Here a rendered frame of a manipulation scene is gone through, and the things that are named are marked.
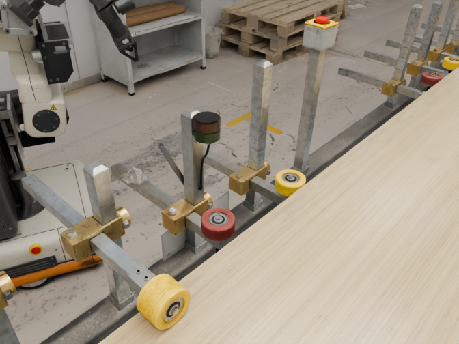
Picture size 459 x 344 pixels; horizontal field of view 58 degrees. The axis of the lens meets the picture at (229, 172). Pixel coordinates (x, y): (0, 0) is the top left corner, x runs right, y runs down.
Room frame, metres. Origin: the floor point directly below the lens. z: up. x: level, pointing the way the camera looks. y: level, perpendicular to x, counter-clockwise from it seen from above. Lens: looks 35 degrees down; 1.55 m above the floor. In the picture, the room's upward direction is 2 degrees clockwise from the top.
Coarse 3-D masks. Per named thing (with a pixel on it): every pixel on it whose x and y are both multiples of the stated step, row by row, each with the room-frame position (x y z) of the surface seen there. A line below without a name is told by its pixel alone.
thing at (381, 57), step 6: (366, 54) 2.08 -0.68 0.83; (372, 54) 2.06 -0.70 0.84; (378, 54) 2.05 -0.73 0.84; (378, 60) 2.04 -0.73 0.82; (384, 60) 2.02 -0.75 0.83; (390, 60) 2.00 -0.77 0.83; (396, 60) 1.98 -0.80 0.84; (426, 66) 1.90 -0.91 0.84; (420, 72) 1.90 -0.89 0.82; (438, 72) 1.84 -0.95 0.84; (444, 72) 1.83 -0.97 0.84
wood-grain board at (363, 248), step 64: (384, 128) 1.18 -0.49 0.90; (448, 128) 1.19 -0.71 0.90; (320, 192) 0.84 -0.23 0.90; (384, 192) 0.84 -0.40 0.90; (448, 192) 0.85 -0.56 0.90; (256, 256) 0.61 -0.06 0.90; (320, 256) 0.62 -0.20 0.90; (384, 256) 0.62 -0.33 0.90; (448, 256) 0.63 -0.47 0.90; (128, 320) 0.45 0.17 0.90; (192, 320) 0.45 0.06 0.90; (256, 320) 0.46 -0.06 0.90; (320, 320) 0.46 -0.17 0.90; (384, 320) 0.46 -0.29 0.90; (448, 320) 0.47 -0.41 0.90
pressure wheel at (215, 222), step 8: (216, 208) 0.75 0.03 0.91; (208, 216) 0.73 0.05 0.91; (216, 216) 0.72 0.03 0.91; (224, 216) 0.73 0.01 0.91; (232, 216) 0.73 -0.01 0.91; (208, 224) 0.70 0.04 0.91; (216, 224) 0.70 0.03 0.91; (224, 224) 0.70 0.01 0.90; (232, 224) 0.70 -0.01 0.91; (208, 232) 0.68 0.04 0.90; (216, 232) 0.68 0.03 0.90; (224, 232) 0.68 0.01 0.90; (232, 232) 0.70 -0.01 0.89; (216, 240) 0.68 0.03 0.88; (216, 248) 0.72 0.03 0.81
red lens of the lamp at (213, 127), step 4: (200, 112) 0.82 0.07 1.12; (212, 112) 0.83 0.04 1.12; (220, 120) 0.79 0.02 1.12; (196, 124) 0.78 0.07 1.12; (200, 124) 0.77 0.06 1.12; (204, 124) 0.77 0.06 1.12; (208, 124) 0.77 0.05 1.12; (212, 124) 0.77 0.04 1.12; (216, 124) 0.78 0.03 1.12; (220, 124) 0.79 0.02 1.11; (196, 128) 0.78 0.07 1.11; (200, 128) 0.77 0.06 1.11; (204, 128) 0.77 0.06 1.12; (208, 128) 0.77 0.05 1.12; (212, 128) 0.77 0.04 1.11; (216, 128) 0.78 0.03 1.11; (200, 132) 0.77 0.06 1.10; (204, 132) 0.77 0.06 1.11; (208, 132) 0.77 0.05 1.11; (212, 132) 0.77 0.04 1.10
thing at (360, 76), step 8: (344, 72) 1.88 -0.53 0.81; (352, 72) 1.85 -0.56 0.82; (360, 72) 1.85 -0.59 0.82; (360, 80) 1.82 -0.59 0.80; (368, 80) 1.80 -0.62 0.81; (376, 80) 1.77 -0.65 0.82; (384, 80) 1.77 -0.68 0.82; (400, 88) 1.70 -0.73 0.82; (408, 88) 1.69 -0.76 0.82; (408, 96) 1.67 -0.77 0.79; (416, 96) 1.65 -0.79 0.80
